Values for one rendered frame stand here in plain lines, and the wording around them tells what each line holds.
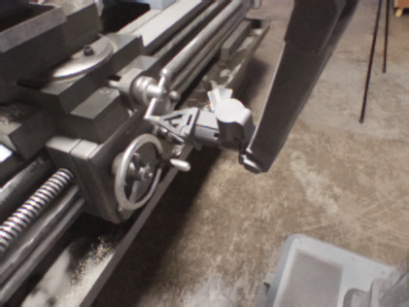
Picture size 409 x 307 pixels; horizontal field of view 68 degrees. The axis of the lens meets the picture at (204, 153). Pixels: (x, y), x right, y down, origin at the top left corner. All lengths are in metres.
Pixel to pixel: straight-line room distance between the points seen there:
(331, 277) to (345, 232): 0.47
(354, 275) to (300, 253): 0.18
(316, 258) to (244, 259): 0.37
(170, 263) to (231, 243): 0.29
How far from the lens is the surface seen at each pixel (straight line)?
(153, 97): 0.75
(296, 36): 0.33
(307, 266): 1.15
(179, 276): 1.40
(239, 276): 1.39
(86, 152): 0.75
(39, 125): 0.80
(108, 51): 0.83
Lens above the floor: 1.26
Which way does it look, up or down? 43 degrees down
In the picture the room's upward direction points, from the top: 4 degrees counter-clockwise
